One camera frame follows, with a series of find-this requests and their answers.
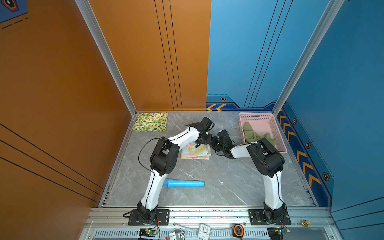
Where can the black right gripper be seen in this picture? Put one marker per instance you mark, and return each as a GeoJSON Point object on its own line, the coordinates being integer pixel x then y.
{"type": "Point", "coordinates": [214, 139]}

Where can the aluminium front rail frame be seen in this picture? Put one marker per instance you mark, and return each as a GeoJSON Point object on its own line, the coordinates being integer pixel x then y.
{"type": "Point", "coordinates": [109, 224]}

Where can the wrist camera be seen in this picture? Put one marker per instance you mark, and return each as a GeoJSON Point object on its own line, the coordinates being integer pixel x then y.
{"type": "Point", "coordinates": [224, 138]}
{"type": "Point", "coordinates": [206, 123]}

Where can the pastel floral skirt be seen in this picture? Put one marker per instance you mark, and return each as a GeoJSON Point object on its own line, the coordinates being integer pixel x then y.
{"type": "Point", "coordinates": [192, 152]}

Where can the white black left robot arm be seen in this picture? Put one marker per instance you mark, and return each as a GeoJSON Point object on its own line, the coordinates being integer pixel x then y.
{"type": "Point", "coordinates": [163, 161]}

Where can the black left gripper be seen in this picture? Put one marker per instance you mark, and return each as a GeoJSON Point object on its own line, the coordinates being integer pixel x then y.
{"type": "Point", "coordinates": [209, 140]}

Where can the white power plug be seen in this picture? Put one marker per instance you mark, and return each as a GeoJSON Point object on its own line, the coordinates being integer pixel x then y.
{"type": "Point", "coordinates": [177, 234]}

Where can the blue toy microphone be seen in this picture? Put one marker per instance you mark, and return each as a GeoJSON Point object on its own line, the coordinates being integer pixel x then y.
{"type": "Point", "coordinates": [170, 183]}

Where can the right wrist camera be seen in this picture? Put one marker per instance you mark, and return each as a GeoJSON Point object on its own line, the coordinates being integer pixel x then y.
{"type": "Point", "coordinates": [224, 138]}

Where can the aluminium corner post left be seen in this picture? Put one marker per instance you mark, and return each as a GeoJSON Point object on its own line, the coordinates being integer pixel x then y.
{"type": "Point", "coordinates": [101, 42]}

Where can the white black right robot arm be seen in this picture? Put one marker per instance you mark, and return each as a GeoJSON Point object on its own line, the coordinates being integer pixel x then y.
{"type": "Point", "coordinates": [269, 162]}

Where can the pink perforated plastic basket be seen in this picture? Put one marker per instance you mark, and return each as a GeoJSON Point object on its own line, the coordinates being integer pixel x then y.
{"type": "Point", "coordinates": [262, 123]}

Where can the green circuit board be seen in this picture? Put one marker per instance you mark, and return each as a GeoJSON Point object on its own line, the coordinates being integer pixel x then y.
{"type": "Point", "coordinates": [148, 234]}

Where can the olive green ruffled skirt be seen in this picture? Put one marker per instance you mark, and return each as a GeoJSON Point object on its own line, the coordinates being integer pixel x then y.
{"type": "Point", "coordinates": [251, 136]}

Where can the small white clock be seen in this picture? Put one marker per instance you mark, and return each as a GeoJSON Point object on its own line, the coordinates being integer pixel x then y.
{"type": "Point", "coordinates": [204, 232]}

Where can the aluminium corner post right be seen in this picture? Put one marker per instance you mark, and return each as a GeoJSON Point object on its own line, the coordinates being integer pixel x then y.
{"type": "Point", "coordinates": [318, 34]}

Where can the orange black tape measure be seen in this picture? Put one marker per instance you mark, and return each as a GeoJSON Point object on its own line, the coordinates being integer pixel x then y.
{"type": "Point", "coordinates": [238, 231]}

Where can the lemon print skirt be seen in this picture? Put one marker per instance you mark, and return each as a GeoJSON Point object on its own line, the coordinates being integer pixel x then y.
{"type": "Point", "coordinates": [151, 122]}

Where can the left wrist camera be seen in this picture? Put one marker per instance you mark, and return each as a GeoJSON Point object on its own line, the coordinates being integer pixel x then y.
{"type": "Point", "coordinates": [206, 123]}

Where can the right circuit board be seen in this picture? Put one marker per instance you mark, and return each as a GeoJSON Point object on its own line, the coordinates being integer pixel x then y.
{"type": "Point", "coordinates": [277, 233]}

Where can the aluminium corner post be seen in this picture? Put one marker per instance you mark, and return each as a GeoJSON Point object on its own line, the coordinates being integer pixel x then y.
{"type": "Point", "coordinates": [101, 42]}
{"type": "Point", "coordinates": [318, 34]}

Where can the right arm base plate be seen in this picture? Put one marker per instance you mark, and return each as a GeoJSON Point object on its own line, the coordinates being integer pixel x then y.
{"type": "Point", "coordinates": [261, 217]}

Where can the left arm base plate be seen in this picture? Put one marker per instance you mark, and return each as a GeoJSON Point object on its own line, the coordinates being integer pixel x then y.
{"type": "Point", "coordinates": [156, 217]}

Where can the brass round knob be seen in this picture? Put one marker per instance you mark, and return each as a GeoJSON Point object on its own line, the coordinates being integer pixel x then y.
{"type": "Point", "coordinates": [306, 223]}

